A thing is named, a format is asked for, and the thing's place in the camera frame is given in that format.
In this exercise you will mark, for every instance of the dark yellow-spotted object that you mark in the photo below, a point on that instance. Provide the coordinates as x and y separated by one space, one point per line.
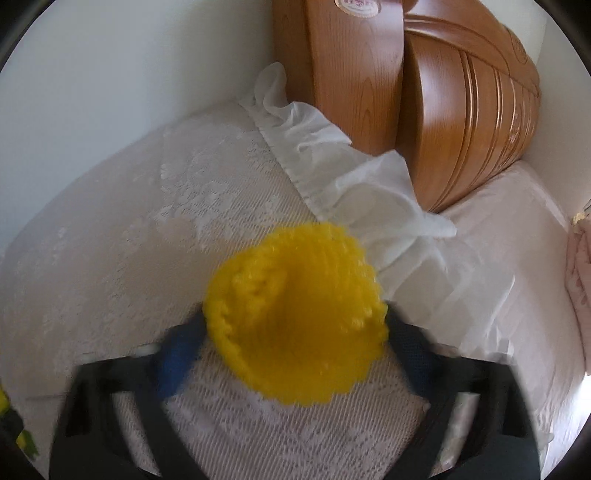
13 427

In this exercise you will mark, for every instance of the brown wooden headboard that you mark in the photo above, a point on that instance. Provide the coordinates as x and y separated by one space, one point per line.
438 106

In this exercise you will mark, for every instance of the oval headboard sticker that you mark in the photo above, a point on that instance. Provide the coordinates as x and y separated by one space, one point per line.
360 6

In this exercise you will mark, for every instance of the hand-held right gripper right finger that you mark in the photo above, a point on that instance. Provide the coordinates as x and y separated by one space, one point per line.
412 357

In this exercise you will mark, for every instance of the white lace tablecloth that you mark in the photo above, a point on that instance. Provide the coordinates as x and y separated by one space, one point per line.
138 240

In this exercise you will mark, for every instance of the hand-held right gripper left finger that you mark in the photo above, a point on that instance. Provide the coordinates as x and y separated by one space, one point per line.
178 357

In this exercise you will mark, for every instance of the yellow crochet piece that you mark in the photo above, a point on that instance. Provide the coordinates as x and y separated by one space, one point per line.
295 314

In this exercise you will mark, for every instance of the bed with pink sheet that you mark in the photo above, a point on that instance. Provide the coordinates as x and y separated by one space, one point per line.
517 240

